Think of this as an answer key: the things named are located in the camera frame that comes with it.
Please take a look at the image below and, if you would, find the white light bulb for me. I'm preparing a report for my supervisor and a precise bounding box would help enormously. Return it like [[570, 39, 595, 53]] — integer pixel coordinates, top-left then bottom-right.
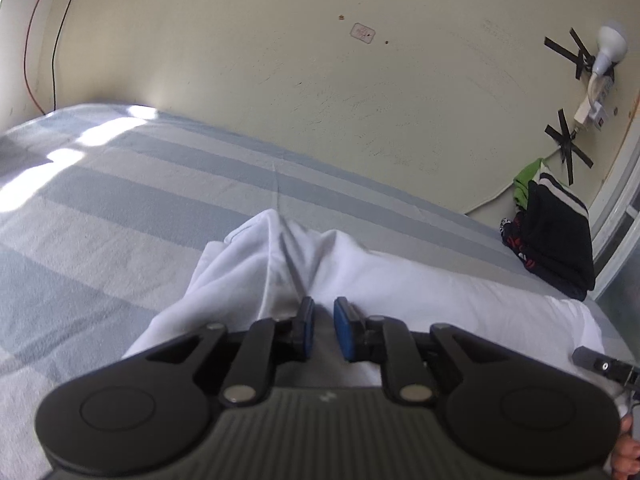
[[592, 24, 629, 76]]

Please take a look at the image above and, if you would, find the folded plain navy garment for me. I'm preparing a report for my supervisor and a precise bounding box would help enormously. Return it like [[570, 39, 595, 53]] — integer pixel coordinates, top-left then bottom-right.
[[520, 255, 592, 302]]

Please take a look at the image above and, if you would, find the black tape cross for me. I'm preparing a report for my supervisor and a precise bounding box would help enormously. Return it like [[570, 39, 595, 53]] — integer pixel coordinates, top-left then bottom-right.
[[545, 109, 595, 185], [544, 27, 618, 81]]

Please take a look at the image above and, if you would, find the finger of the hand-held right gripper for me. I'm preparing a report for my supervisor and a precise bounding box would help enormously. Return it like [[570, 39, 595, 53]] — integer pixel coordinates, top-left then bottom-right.
[[571, 345, 640, 392]]

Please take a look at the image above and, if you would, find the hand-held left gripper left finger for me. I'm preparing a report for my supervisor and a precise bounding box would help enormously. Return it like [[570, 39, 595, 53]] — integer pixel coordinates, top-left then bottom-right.
[[145, 296, 317, 408]]

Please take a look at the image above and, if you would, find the green cloth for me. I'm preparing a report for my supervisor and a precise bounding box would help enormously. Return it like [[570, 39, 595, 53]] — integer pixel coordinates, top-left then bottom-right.
[[512, 157, 551, 211]]

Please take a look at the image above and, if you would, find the person's right hand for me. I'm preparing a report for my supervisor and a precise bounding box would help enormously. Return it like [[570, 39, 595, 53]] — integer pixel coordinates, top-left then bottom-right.
[[611, 416, 640, 480]]

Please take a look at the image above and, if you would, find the thin white wall cable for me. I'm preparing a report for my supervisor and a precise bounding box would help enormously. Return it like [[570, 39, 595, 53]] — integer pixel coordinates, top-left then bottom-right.
[[460, 127, 581, 215]]

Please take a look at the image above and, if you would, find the red black printed cloth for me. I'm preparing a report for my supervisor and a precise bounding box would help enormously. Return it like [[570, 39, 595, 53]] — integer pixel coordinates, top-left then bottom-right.
[[499, 212, 532, 267]]

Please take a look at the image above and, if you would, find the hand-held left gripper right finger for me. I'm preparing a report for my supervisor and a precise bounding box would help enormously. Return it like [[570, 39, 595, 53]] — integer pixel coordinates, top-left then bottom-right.
[[334, 296, 511, 407]]

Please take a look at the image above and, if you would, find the navy garment with white stripes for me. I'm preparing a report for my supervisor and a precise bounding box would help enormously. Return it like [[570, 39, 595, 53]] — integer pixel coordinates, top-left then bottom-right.
[[525, 172, 597, 288]]

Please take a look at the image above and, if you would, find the white lamp with adapter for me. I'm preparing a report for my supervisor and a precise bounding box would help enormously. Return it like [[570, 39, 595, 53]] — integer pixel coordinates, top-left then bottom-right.
[[574, 72, 615, 128]]

